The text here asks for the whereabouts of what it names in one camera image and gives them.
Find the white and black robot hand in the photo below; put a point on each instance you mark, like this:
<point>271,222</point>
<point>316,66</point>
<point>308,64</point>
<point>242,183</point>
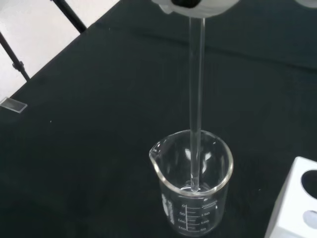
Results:
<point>213,7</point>

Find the white test tube rack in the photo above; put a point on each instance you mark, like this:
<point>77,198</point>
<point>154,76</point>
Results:
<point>284,198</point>

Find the clear glass graduated beaker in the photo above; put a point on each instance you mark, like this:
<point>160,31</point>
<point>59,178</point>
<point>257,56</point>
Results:
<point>198,219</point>

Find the plain black tripod leg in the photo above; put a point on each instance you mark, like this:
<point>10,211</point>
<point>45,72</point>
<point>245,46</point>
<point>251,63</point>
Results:
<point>74,17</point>

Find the black bench cloth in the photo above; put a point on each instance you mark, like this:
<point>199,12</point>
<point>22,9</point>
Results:
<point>99,129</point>

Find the black tripod leg with clamp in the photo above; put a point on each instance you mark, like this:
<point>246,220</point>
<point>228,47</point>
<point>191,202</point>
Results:
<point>17,65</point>

